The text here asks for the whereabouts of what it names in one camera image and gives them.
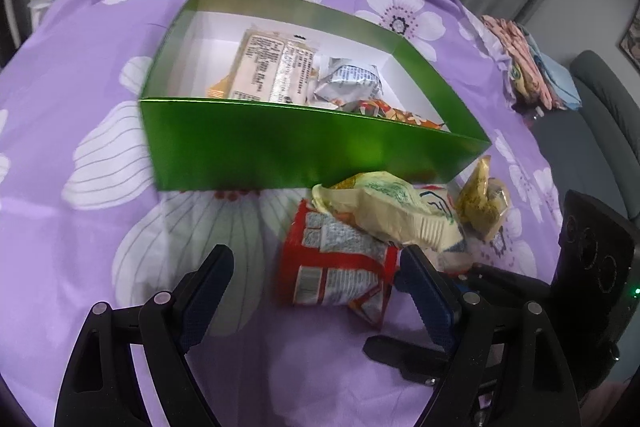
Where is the gold snack pack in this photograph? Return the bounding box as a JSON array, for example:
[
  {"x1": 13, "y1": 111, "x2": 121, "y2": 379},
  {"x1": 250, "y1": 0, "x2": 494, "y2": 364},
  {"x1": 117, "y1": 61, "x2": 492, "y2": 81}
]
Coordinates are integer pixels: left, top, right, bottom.
[{"x1": 456, "y1": 155, "x2": 511, "y2": 242}]

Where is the white blue red snack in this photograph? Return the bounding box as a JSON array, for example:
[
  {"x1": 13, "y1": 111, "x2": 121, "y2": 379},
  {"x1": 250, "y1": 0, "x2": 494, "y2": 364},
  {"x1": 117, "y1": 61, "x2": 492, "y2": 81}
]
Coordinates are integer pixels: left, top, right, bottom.
[{"x1": 278, "y1": 190, "x2": 463, "y2": 329}]

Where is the green white rice snack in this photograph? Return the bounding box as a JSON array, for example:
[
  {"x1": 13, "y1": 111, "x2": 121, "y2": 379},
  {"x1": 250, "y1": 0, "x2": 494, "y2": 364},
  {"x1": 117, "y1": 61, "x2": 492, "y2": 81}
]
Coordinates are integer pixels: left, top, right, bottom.
[{"x1": 311, "y1": 171, "x2": 463, "y2": 253}]

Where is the silver white snack pouch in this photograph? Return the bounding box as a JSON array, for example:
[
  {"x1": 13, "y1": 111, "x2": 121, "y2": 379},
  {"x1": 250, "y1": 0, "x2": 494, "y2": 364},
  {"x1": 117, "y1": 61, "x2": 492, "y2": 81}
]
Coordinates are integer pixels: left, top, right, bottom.
[{"x1": 314, "y1": 57, "x2": 383, "y2": 105}]

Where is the orange cracker snack pack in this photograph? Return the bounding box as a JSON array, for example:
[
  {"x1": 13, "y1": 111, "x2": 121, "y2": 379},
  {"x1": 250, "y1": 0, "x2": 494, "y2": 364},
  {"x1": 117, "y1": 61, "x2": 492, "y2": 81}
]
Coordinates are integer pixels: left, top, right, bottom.
[{"x1": 206, "y1": 75, "x2": 233, "y2": 100}]

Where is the beige text label snack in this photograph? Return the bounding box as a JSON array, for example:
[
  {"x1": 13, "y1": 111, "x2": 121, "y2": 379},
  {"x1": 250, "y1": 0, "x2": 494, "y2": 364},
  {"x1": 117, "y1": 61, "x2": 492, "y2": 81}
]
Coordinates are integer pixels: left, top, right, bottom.
[{"x1": 226, "y1": 28, "x2": 317, "y2": 105}]

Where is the grey sofa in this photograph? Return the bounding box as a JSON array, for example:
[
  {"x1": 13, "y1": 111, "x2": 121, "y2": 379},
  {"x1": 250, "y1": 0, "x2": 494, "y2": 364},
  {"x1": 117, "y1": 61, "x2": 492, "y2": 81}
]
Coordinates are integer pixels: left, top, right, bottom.
[{"x1": 532, "y1": 50, "x2": 640, "y2": 225}]

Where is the purple floral tablecloth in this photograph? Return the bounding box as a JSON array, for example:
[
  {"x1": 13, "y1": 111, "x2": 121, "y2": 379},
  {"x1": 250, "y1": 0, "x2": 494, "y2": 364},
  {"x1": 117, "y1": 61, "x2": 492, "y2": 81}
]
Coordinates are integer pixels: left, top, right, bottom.
[{"x1": 1, "y1": 0, "x2": 561, "y2": 426}]

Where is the folded pink cloth pile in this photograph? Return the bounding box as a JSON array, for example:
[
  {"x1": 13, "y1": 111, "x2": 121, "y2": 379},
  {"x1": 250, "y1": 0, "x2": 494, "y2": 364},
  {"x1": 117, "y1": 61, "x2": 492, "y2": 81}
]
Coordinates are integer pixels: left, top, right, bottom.
[{"x1": 482, "y1": 15, "x2": 582, "y2": 110}]

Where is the colourful orange snack pack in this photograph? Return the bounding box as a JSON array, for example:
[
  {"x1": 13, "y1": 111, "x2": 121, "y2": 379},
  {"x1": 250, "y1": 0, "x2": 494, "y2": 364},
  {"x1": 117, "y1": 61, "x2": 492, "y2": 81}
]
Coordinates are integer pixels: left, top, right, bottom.
[{"x1": 338, "y1": 98, "x2": 444, "y2": 130}]

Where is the green cardboard box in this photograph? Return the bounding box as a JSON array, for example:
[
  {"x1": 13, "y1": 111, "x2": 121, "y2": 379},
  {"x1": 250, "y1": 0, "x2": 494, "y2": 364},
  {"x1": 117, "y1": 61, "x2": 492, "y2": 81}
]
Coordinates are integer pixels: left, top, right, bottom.
[{"x1": 139, "y1": 0, "x2": 490, "y2": 191}]

